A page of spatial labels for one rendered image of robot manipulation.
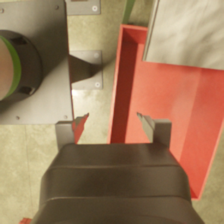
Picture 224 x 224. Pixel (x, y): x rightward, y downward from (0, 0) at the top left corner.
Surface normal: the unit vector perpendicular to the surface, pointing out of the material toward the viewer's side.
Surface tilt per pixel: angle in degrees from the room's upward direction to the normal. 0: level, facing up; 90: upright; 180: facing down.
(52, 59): 0
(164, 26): 30
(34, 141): 0
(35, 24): 0
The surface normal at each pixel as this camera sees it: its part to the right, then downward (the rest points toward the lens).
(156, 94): 0.00, 0.25
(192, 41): -0.04, 0.69
